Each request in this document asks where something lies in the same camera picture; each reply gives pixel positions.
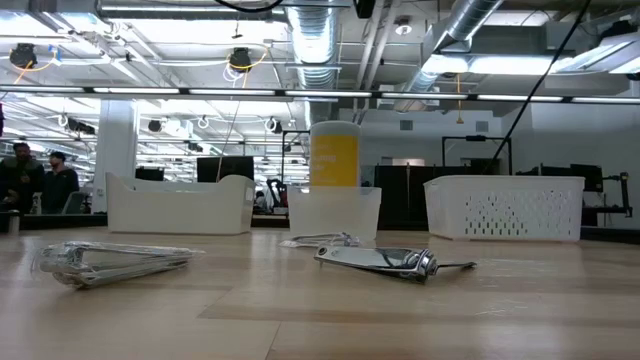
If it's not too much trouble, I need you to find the person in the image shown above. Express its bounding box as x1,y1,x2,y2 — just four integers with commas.
42,151,81,215
0,142,46,215

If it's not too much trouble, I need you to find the long horizontal light bar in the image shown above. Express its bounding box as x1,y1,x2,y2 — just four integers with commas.
0,84,640,105

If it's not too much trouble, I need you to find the silver nail clipper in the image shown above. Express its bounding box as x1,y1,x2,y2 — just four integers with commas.
313,245,478,286
30,241,206,291
278,231,361,250

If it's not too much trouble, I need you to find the white perforated plastic basket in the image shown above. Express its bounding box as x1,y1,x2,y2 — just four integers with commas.
422,174,586,244

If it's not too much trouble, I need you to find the white building column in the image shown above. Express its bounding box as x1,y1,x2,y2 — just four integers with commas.
92,99,140,215

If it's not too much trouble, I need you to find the black background screen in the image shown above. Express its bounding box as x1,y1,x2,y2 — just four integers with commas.
569,163,605,194

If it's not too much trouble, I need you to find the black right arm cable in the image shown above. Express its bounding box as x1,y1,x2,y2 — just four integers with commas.
485,0,594,175

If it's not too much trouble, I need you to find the black ceiling camera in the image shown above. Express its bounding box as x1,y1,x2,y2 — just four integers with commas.
9,43,39,70
228,47,254,74

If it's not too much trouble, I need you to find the black background frame stand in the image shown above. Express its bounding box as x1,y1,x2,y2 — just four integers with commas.
441,134,514,176

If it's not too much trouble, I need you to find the clear plastic bin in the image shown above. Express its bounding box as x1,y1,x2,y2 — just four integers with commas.
287,185,383,244

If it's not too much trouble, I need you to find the black cabinet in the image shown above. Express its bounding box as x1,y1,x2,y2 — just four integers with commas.
373,164,444,232

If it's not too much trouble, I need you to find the yellow canister with white lid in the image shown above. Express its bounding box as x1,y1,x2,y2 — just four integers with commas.
308,120,363,189

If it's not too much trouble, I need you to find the black background equipment stand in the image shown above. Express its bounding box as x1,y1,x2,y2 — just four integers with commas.
582,171,635,227

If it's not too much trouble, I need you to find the small black monitor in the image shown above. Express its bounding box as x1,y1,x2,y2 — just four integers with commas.
134,166,166,182

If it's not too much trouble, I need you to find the white solid plastic bin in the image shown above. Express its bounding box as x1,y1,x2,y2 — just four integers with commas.
104,171,257,236

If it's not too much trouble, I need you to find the large black monitor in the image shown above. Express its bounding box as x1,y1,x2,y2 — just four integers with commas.
196,156,255,184

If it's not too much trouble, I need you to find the silver ventilation duct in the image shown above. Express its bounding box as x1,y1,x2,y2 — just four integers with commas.
394,0,504,109
285,0,342,126

